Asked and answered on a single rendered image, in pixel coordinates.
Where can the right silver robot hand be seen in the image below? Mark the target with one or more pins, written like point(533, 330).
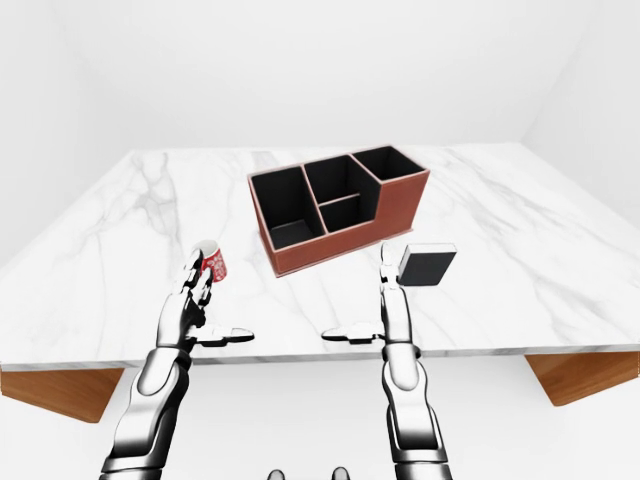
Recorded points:
point(395, 315)

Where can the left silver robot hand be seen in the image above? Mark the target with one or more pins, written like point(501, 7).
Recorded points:
point(177, 315)

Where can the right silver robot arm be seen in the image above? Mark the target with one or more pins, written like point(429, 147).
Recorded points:
point(412, 410)

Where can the black book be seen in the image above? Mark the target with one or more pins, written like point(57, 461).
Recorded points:
point(425, 265)

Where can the red-brown desk caddy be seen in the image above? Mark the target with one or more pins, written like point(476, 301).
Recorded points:
point(340, 210)

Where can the red patterned mug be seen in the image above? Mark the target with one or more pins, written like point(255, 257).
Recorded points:
point(216, 262)

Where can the small dark rounded shape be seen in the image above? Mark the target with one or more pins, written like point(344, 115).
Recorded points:
point(341, 473)
point(275, 474)

